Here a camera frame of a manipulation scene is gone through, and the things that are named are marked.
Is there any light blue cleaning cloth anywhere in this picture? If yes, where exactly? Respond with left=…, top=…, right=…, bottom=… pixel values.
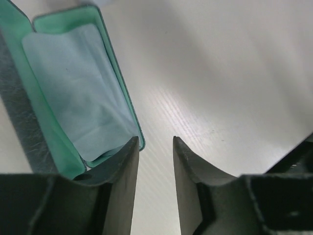
left=22, top=24, right=139, bottom=162

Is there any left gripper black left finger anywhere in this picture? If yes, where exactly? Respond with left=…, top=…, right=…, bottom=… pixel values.
left=0, top=137, right=139, bottom=235

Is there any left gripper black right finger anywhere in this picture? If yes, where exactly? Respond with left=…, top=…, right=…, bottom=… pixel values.
left=173, top=137, right=313, bottom=235

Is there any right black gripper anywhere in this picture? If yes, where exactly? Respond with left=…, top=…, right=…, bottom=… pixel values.
left=266, top=134, right=313, bottom=173

